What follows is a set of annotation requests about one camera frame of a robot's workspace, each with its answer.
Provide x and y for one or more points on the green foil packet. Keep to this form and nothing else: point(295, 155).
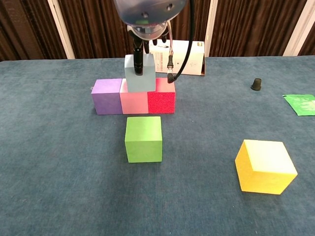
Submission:
point(302, 104)

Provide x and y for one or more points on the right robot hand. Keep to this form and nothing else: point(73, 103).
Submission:
point(138, 59)

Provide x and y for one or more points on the yellow foam cube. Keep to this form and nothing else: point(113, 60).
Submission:
point(263, 169)

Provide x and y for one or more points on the teal felt table cover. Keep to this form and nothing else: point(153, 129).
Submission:
point(73, 184)

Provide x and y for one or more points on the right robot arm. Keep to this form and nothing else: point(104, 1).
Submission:
point(147, 12)

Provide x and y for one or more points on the purple foam cube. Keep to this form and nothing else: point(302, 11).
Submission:
point(107, 100)

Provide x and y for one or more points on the small black cap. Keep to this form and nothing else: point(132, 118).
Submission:
point(256, 84)

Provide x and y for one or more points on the pink foam cube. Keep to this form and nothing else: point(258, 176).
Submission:
point(134, 103)

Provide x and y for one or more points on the white frame post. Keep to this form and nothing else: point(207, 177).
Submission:
point(61, 32)
point(210, 29)
point(299, 27)

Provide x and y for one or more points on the dark brown curtain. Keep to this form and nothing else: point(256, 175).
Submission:
point(86, 24)

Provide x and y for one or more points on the white cardboard box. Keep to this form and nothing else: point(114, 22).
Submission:
point(194, 61)

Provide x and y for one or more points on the green foam cube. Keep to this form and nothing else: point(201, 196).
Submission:
point(142, 142)

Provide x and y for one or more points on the red foam cube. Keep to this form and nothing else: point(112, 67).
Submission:
point(161, 103)

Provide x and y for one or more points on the light blue foam cube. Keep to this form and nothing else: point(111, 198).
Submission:
point(147, 81)

